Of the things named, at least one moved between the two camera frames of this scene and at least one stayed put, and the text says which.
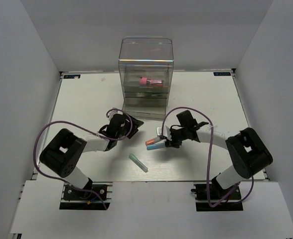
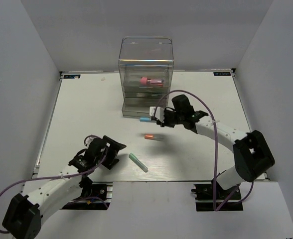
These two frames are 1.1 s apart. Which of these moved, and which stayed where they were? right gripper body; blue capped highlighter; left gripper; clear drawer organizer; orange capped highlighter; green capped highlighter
Moved: blue capped highlighter; orange capped highlighter; left gripper; right gripper body
Stayed: green capped highlighter; clear drawer organizer
